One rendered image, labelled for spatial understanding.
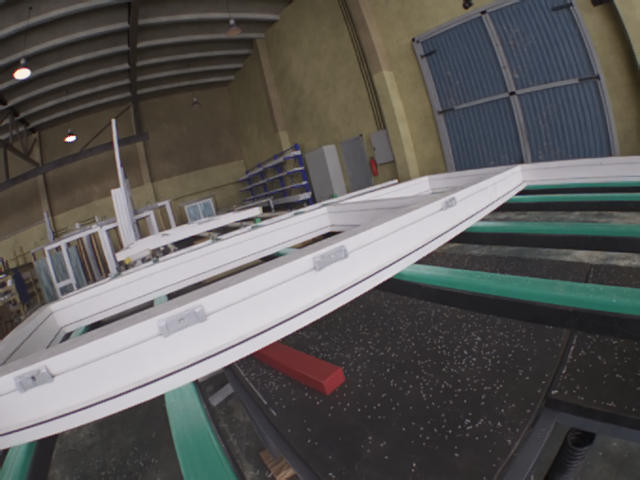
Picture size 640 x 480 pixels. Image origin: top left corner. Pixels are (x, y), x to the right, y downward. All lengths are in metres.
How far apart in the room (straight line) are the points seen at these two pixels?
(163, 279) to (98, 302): 0.17
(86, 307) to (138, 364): 0.44
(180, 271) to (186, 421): 0.50
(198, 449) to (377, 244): 0.33
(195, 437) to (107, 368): 0.13
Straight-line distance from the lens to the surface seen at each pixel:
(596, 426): 0.63
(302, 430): 0.59
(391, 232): 0.44
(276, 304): 0.33
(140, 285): 0.72
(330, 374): 0.63
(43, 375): 0.34
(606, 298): 0.33
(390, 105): 7.61
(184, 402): 0.28
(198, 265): 0.72
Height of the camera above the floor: 1.02
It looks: 11 degrees down
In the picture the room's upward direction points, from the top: 14 degrees counter-clockwise
